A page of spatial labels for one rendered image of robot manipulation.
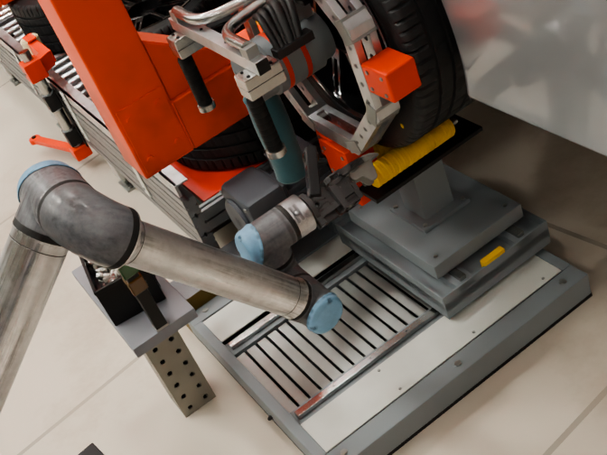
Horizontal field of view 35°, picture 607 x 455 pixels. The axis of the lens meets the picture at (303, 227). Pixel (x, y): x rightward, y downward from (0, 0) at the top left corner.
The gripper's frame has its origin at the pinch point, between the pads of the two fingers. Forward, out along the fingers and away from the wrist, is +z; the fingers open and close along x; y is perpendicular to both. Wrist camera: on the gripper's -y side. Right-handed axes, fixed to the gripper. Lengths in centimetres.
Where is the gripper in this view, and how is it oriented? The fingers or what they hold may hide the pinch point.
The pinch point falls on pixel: (371, 153)
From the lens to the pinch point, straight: 214.2
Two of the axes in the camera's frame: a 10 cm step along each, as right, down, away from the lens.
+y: 5.9, 8.0, -1.2
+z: 7.9, -5.5, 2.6
